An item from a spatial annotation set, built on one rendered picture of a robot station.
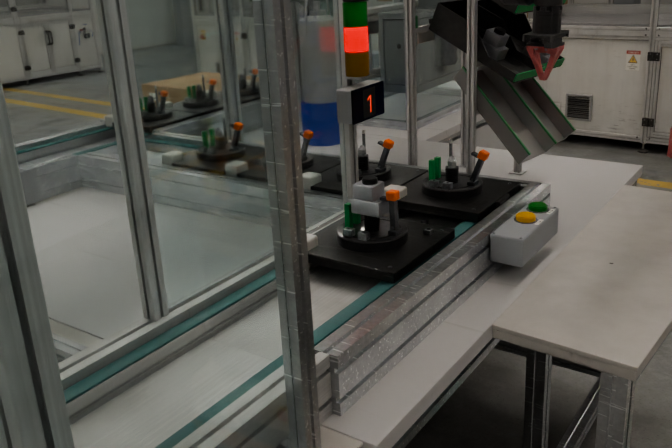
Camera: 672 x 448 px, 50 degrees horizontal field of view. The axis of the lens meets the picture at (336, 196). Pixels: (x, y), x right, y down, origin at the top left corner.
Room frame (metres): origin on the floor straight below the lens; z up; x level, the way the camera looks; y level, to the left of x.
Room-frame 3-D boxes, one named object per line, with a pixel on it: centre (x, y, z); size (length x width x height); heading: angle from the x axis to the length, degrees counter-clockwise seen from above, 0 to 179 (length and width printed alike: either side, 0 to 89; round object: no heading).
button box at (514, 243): (1.40, -0.39, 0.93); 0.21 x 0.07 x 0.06; 144
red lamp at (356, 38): (1.51, -0.06, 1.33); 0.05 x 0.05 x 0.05
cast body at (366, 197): (1.32, -0.06, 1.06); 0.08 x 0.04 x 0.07; 54
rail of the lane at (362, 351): (1.28, -0.23, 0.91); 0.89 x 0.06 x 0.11; 144
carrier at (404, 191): (1.59, -0.27, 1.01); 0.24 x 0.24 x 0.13; 54
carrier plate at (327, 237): (1.32, -0.07, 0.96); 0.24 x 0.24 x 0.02; 54
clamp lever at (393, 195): (1.29, -0.10, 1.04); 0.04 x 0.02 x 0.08; 54
